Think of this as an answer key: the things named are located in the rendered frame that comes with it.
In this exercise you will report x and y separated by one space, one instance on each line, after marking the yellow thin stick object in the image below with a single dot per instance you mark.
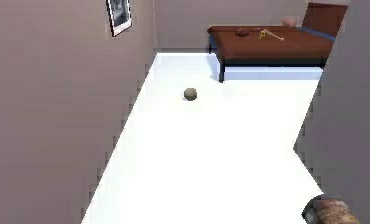
269 34

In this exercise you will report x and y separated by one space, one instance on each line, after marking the small brown flat object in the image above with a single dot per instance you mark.
242 33

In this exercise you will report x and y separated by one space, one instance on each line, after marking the pink round pillow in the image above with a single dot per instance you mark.
289 21

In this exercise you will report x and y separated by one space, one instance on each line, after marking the brown bed with blue frame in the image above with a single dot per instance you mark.
273 46

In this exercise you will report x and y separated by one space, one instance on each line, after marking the brown mottled round object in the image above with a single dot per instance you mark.
329 210

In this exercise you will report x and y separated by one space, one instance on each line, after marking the framed black and white picture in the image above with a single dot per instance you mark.
119 15

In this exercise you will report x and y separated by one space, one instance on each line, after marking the grey-brown ball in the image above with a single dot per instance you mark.
190 94

